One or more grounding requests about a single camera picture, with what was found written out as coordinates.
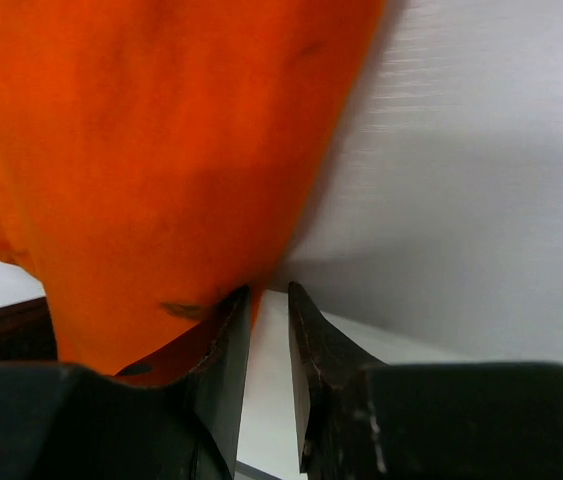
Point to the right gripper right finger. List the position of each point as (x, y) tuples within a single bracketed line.
[(358, 417)]

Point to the orange t shirt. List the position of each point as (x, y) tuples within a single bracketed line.
[(157, 155)]

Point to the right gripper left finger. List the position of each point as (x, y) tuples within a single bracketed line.
[(173, 415)]

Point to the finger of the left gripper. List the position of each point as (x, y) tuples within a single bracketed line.
[(26, 332)]

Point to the aluminium rail frame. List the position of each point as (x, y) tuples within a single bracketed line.
[(247, 472)]

